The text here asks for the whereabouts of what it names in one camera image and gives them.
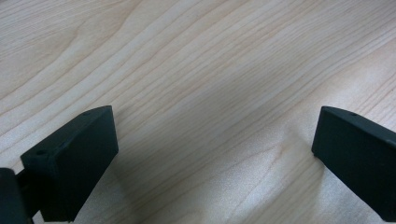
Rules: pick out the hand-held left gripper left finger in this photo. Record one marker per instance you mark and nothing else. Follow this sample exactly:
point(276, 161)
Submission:
point(74, 161)

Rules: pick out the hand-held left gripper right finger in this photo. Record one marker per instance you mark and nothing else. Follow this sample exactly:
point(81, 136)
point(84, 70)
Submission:
point(358, 155)

